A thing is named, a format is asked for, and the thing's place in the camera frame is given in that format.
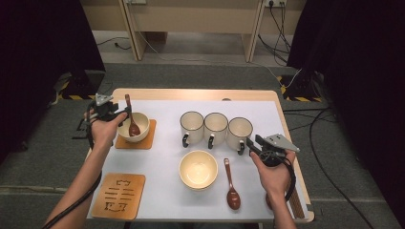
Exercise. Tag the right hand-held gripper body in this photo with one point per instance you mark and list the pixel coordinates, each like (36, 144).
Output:
(280, 144)

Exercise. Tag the bundle of brown chopsticks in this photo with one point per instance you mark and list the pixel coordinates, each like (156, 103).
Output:
(296, 206)

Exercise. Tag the white wall socket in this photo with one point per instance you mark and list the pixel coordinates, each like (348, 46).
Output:
(276, 2)

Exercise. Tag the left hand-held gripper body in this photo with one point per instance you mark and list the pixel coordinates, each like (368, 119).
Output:
(105, 111)

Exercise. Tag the person's left hand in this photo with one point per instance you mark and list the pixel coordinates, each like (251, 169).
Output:
(103, 133)

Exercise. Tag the black stand base striped tape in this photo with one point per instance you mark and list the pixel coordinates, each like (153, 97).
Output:
(301, 87)
(86, 82)

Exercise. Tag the wooden coaster with cutout pattern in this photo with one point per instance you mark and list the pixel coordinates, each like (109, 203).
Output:
(149, 140)
(127, 197)

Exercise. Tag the white table mat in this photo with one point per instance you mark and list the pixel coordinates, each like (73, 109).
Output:
(165, 159)

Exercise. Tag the beige wooden desk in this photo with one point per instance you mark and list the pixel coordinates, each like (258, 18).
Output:
(191, 19)

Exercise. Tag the cream ceramic bowl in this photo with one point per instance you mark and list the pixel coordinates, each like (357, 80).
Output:
(198, 170)
(143, 122)

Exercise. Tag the black curtain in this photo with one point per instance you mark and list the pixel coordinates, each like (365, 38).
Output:
(38, 63)
(359, 79)

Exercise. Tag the person's right hand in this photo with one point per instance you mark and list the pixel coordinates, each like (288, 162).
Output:
(277, 181)

